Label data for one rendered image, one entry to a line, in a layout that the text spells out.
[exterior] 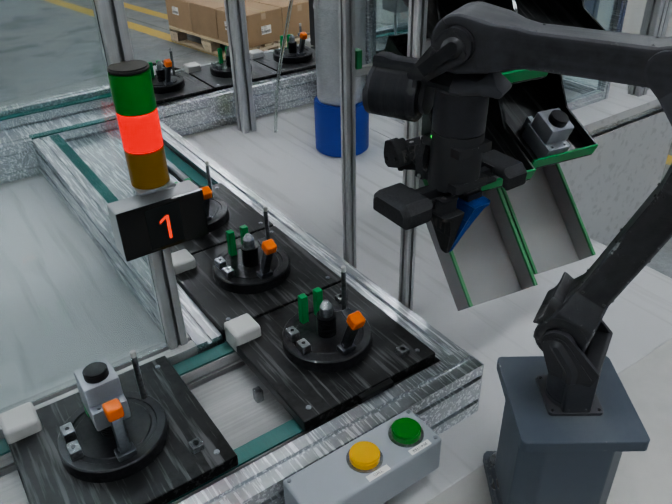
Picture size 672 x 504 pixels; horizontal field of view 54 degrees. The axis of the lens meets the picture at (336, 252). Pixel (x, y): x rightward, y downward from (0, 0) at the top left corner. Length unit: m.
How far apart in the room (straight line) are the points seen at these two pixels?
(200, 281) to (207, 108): 1.01
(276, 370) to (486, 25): 0.59
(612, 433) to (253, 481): 0.44
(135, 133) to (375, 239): 0.77
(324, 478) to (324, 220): 0.83
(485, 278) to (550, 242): 0.17
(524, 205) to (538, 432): 0.52
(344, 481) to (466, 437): 0.26
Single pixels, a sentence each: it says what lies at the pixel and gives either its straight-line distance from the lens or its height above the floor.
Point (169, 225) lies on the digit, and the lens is 0.92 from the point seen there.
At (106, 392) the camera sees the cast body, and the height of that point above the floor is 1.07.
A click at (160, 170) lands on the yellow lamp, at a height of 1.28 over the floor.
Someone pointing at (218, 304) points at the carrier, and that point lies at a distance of 1.14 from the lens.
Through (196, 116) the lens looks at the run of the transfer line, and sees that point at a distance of 2.12.
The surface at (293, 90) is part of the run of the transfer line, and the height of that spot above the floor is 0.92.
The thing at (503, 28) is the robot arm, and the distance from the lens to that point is 0.66.
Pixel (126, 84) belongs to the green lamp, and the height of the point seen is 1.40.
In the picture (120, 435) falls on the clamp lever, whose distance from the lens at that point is 0.88.
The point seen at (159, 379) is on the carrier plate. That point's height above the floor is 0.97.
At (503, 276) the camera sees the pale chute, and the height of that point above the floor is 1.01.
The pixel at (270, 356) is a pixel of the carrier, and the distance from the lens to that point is 1.03.
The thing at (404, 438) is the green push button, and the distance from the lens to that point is 0.90.
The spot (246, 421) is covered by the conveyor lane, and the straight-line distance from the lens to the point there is 1.01.
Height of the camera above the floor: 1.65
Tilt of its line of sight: 33 degrees down
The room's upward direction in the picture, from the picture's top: 2 degrees counter-clockwise
